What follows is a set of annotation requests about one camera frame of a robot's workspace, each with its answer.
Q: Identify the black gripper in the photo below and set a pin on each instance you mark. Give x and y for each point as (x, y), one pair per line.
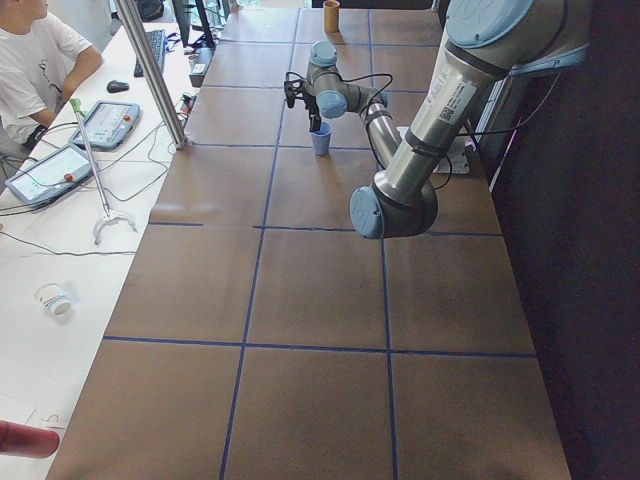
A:
(312, 107)

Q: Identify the light blue ribbed cup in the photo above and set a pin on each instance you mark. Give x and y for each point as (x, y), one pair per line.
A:
(321, 139)

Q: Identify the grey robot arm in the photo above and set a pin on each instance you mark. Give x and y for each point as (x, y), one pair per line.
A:
(483, 42)

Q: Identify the brown cup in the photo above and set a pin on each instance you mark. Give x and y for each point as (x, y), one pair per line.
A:
(331, 10)

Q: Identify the white paper cup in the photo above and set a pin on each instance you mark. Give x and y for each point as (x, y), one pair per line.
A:
(54, 300)

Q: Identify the black keyboard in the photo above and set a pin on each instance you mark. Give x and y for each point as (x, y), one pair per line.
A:
(157, 43)

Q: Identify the black computer mouse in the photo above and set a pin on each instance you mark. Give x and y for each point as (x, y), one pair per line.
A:
(116, 86)

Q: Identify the teach pendant far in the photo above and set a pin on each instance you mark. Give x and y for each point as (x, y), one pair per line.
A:
(108, 124)

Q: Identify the teach pendant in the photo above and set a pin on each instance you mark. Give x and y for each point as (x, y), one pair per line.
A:
(108, 124)
(51, 177)

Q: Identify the reacher grabber tool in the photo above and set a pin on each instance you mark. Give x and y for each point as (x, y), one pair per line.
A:
(109, 216)

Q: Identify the teach pendant near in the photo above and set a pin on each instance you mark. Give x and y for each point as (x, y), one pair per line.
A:
(51, 177)

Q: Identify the person in white shirt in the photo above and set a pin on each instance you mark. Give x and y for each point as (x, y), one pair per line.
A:
(43, 62)

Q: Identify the red object at corner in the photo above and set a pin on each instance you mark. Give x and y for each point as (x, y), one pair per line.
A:
(27, 441)

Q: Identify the aluminium frame post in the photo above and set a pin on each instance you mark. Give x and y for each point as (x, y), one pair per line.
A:
(134, 28)

